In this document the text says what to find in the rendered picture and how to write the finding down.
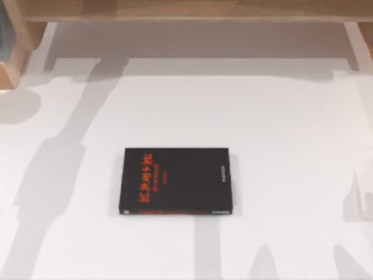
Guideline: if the black book with red lettering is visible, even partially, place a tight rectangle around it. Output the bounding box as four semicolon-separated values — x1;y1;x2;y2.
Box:
118;147;234;216

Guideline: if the wooden shelf unit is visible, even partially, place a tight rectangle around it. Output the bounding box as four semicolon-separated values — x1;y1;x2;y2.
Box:
0;0;373;90

